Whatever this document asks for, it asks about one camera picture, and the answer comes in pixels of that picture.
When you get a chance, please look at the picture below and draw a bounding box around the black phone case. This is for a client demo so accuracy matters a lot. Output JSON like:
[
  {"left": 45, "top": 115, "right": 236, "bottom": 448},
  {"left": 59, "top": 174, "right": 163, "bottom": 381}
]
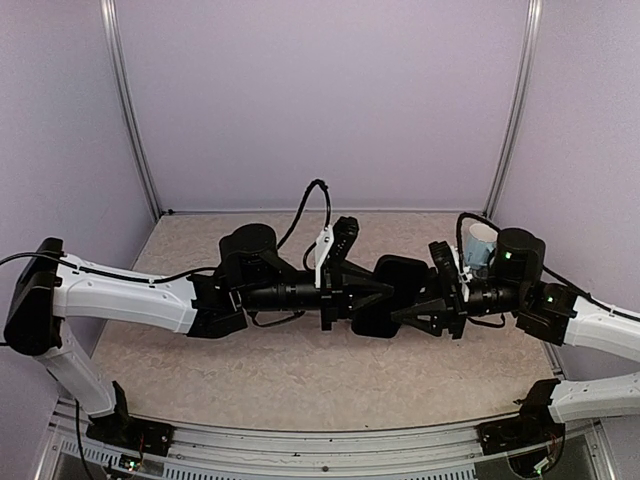
[{"left": 351, "top": 255, "right": 429, "bottom": 339}]

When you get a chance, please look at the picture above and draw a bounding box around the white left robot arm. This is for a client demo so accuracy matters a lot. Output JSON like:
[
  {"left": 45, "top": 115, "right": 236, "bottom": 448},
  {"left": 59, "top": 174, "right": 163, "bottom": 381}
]
[{"left": 4, "top": 217, "right": 395, "bottom": 445}]

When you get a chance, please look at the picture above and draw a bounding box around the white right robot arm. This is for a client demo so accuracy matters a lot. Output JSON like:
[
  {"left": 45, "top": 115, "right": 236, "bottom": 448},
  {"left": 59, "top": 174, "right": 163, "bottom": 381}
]
[{"left": 390, "top": 228, "right": 639, "bottom": 444}]

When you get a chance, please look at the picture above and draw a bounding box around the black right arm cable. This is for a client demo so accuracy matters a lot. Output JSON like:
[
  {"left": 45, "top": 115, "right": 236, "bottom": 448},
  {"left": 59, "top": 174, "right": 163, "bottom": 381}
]
[{"left": 454, "top": 212, "right": 640, "bottom": 321}]

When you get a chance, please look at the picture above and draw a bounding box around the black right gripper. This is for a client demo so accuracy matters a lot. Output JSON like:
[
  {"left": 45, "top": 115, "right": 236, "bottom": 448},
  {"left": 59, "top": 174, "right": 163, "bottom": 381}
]
[{"left": 390, "top": 267, "right": 528, "bottom": 340}]

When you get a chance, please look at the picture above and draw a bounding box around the aluminium front rail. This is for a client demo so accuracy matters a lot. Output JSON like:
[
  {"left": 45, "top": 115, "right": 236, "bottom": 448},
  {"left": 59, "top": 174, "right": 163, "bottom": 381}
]
[{"left": 47, "top": 394, "right": 609, "bottom": 480}]

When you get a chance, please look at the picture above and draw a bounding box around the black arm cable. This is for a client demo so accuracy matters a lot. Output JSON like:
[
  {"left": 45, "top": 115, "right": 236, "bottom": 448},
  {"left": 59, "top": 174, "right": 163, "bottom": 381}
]
[
  {"left": 454, "top": 212, "right": 640, "bottom": 321},
  {"left": 0, "top": 178, "right": 334, "bottom": 289}
]

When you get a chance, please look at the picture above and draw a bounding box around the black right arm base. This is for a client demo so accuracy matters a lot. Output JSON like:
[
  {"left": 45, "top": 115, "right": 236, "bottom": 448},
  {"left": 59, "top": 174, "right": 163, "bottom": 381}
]
[{"left": 475, "top": 379, "right": 566, "bottom": 455}]

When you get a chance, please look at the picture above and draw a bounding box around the aluminium right corner post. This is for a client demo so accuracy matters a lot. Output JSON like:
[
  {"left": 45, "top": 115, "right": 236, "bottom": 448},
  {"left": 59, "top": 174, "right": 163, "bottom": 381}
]
[{"left": 483, "top": 0, "right": 544, "bottom": 219}]

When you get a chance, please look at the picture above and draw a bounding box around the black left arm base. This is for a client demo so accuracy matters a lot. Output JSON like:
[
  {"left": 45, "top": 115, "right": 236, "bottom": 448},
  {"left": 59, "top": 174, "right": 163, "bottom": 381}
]
[{"left": 86, "top": 381, "right": 175, "bottom": 457}]

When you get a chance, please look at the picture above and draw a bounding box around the aluminium corner post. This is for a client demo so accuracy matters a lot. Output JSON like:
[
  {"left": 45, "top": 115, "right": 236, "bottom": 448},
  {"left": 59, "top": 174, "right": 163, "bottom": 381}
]
[
  {"left": 100, "top": 0, "right": 163, "bottom": 223},
  {"left": 483, "top": 0, "right": 544, "bottom": 219}
]

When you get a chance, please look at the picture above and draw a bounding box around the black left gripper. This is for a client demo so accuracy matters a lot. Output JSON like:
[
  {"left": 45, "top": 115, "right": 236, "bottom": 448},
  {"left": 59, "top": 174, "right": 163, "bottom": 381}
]
[{"left": 240, "top": 259, "right": 394, "bottom": 330}]

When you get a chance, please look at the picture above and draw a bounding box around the light blue ceramic mug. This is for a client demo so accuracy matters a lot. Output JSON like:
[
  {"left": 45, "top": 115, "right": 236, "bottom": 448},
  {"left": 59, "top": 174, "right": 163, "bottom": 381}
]
[{"left": 463, "top": 222, "right": 498, "bottom": 269}]

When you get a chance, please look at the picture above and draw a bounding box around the aluminium left corner post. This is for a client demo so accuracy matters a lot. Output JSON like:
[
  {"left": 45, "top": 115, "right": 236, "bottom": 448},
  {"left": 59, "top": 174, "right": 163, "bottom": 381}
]
[{"left": 100, "top": 0, "right": 163, "bottom": 223}]

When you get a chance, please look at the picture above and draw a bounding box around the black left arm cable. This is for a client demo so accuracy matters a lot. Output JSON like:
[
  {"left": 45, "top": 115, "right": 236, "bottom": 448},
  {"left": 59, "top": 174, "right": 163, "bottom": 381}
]
[{"left": 0, "top": 178, "right": 334, "bottom": 289}]

